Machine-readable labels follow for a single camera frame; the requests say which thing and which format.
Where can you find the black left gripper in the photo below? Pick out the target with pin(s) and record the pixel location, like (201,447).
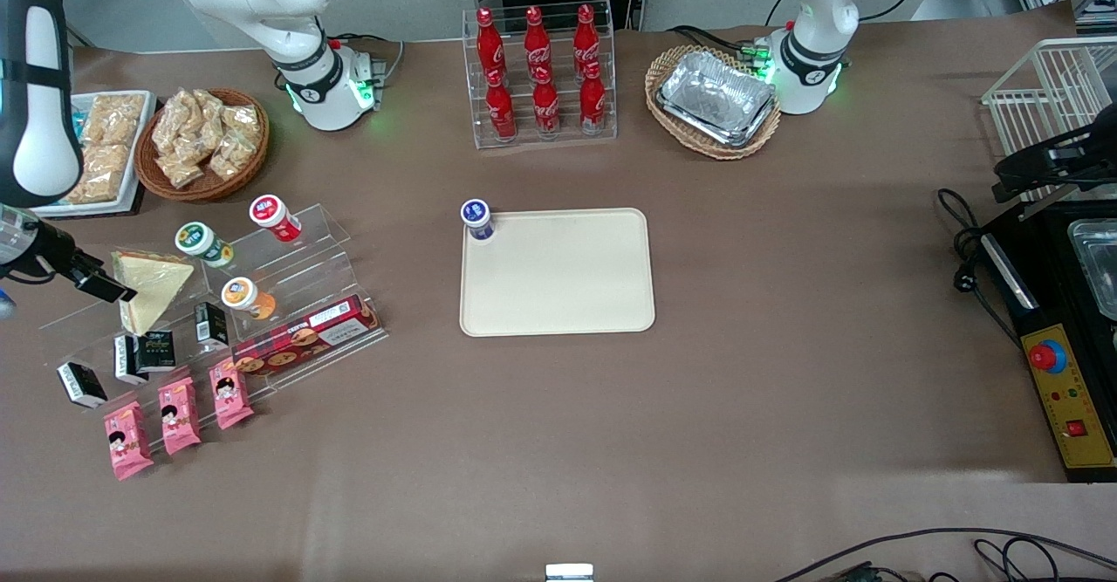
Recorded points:
(1050,161)

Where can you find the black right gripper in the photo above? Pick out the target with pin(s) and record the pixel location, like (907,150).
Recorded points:
(54,250)

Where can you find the triangular sandwich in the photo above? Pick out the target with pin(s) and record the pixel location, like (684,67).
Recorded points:
(157,281)

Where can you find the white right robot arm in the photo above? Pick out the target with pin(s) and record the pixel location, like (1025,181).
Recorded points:
(39,128)

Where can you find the aluminium foil tray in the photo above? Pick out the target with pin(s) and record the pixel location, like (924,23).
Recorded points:
(717,89)
(698,126)

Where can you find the beige plastic tray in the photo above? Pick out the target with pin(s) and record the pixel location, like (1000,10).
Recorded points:
(558,277)

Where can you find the small black white carton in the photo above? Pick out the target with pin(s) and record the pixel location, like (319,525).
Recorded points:
(126,362)
(211,324)
(83,386)

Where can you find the steel pan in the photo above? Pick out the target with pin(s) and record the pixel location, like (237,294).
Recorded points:
(1099,263)

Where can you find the green lid cup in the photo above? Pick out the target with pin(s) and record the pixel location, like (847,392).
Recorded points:
(202,242)

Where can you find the flat pack of crackers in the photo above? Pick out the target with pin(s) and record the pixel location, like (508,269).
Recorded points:
(103,172)
(113,118)

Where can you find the black appliance yellow panel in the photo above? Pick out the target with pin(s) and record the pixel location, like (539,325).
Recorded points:
(1060,303)

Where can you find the black power plug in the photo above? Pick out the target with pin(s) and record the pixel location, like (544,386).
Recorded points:
(964,281)

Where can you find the orange lid cup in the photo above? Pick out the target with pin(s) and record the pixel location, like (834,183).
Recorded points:
(243,294)

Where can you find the clear bag of snacks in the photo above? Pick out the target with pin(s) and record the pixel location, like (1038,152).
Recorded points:
(172,124)
(243,119)
(209,112)
(180,169)
(230,159)

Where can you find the dark brown wicker basket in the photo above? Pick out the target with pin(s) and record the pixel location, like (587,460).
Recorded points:
(209,189)

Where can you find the pink snack packet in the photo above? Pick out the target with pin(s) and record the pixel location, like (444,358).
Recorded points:
(230,394)
(180,416)
(127,441)

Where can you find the white rectangular dish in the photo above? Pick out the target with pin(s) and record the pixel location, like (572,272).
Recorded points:
(144,141)

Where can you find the small teal packet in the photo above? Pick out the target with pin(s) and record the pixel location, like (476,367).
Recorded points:
(81,121)

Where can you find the red emergency stop knob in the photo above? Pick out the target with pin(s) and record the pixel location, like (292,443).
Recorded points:
(1045,356)

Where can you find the red lid cup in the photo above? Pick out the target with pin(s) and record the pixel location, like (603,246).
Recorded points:
(270,213)

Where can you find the clear acrylic stepped display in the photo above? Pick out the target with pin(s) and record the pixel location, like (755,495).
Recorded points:
(305,259)

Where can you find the red cookie box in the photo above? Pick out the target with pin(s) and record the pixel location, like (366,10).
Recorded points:
(305,338)

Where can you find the light wicker basket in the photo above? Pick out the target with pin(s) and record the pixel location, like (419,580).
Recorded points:
(750,147)

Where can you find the blue lid cup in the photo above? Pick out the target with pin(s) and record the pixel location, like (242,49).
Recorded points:
(477,215)

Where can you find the red cola bottle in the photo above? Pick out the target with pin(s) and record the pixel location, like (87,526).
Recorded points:
(592,102)
(537,41)
(490,41)
(546,106)
(585,37)
(500,109)

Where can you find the clear acrylic bottle rack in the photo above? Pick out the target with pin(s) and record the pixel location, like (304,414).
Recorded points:
(602,141)

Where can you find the small silver device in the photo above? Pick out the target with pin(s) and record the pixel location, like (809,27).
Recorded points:
(569,573)

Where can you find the red rocker switch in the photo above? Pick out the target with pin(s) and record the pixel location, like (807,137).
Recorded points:
(1076,428)

